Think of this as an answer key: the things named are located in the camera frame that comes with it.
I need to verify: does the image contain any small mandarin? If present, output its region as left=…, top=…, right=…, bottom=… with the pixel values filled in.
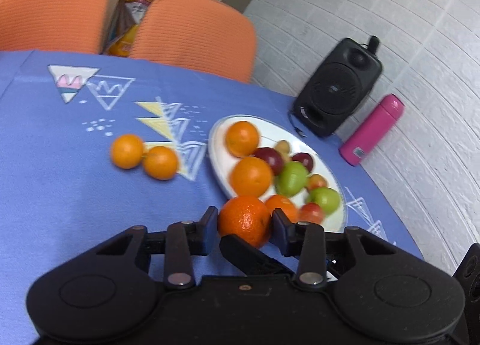
left=264, top=194, right=298, bottom=223

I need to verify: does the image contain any bumpy mandarin orange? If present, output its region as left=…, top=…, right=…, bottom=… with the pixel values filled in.
left=217, top=196, right=272, bottom=248

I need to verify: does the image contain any round green apple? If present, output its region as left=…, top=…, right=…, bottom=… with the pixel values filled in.
left=307, top=187, right=341, bottom=215

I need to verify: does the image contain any small red-yellow plum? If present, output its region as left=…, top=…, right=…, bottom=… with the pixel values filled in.
left=305, top=174, right=329, bottom=192

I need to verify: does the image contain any oblong green fruit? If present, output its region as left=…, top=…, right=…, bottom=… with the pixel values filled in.
left=275, top=161, right=308, bottom=197

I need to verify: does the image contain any dark red plum front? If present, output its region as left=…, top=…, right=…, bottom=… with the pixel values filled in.
left=291, top=153, right=314, bottom=173

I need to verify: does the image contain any dark red plum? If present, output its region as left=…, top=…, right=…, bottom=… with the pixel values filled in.
left=253, top=147, right=285, bottom=176
left=291, top=153, right=314, bottom=173

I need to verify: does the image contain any small tan longan fruit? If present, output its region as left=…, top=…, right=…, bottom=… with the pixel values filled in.
left=273, top=140, right=290, bottom=155

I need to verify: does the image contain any large orange front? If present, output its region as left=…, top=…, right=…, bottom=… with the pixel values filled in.
left=224, top=121, right=260, bottom=158

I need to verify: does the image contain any small orange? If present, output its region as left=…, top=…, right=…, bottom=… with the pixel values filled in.
left=142, top=146, right=179, bottom=180
left=110, top=134, right=144, bottom=170

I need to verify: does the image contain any white round plate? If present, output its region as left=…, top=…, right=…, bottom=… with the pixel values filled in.
left=208, top=115, right=347, bottom=232

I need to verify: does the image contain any pink thermos bottle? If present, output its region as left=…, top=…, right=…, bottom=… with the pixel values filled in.
left=339, top=94, right=404, bottom=165

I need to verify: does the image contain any blue patterned tablecloth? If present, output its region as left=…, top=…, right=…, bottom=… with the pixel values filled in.
left=0, top=49, right=425, bottom=345

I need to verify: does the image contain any black speaker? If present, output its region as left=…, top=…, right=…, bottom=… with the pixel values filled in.
left=291, top=36, right=383, bottom=137

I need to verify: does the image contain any right orange chair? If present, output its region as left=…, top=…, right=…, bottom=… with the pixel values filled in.
left=128, top=0, right=257, bottom=84

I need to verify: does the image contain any orange chair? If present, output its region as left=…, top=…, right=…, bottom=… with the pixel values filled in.
left=128, top=0, right=257, bottom=84
left=1, top=0, right=108, bottom=54

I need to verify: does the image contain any yellow snack bag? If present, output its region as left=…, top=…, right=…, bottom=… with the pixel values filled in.
left=104, top=0, right=211, bottom=58

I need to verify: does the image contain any left orange chair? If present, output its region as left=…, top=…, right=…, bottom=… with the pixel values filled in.
left=1, top=0, right=108, bottom=54

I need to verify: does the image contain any black speaker cable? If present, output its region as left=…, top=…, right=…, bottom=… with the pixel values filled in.
left=287, top=109, right=308, bottom=139

